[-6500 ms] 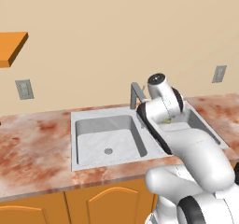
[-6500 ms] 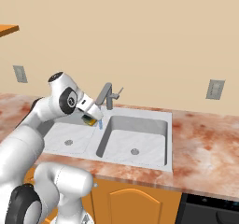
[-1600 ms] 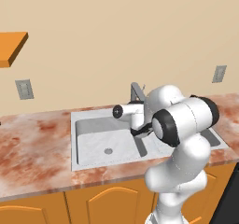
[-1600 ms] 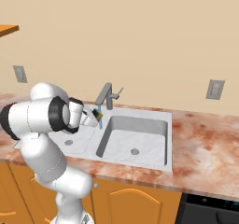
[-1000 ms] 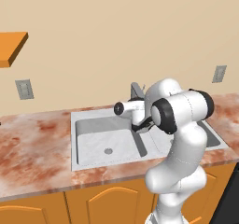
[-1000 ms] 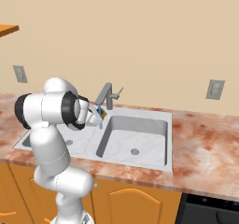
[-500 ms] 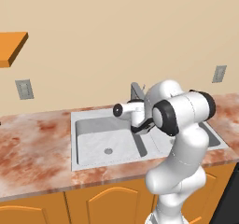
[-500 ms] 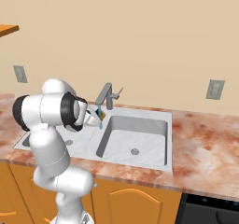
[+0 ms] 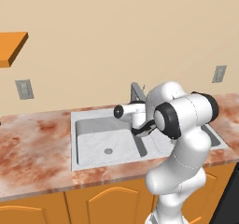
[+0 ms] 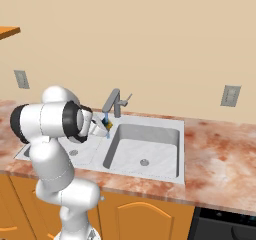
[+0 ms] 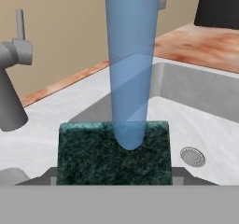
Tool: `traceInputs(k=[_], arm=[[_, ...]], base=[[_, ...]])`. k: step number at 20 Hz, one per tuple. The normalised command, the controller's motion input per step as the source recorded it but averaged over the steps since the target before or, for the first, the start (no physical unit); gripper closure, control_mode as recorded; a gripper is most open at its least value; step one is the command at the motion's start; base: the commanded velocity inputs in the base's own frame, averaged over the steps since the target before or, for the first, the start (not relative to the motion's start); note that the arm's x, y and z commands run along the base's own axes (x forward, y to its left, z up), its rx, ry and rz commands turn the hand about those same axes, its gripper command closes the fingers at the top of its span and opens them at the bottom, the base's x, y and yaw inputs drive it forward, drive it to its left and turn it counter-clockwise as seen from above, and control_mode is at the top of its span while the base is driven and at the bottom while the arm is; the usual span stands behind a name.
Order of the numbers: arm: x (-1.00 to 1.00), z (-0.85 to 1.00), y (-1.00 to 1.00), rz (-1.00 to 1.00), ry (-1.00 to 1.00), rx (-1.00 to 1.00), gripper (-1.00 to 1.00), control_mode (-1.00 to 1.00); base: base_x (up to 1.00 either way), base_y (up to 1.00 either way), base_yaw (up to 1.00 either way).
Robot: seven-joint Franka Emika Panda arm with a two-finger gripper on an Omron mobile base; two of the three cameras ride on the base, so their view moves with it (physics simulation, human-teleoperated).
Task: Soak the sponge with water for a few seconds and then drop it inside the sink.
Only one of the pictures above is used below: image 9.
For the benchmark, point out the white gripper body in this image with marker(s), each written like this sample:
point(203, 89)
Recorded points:
point(142, 134)

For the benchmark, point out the grey wall socket plate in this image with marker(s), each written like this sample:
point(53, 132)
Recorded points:
point(24, 89)
point(219, 74)

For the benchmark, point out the black dishwasher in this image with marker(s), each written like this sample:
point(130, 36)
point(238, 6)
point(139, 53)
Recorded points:
point(228, 202)

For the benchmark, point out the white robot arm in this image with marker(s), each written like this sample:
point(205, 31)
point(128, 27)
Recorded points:
point(186, 146)

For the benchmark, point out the grey sink tap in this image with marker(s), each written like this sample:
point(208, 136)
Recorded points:
point(135, 91)

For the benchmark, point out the grey steel double sink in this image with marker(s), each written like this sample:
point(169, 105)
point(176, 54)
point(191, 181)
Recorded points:
point(102, 140)

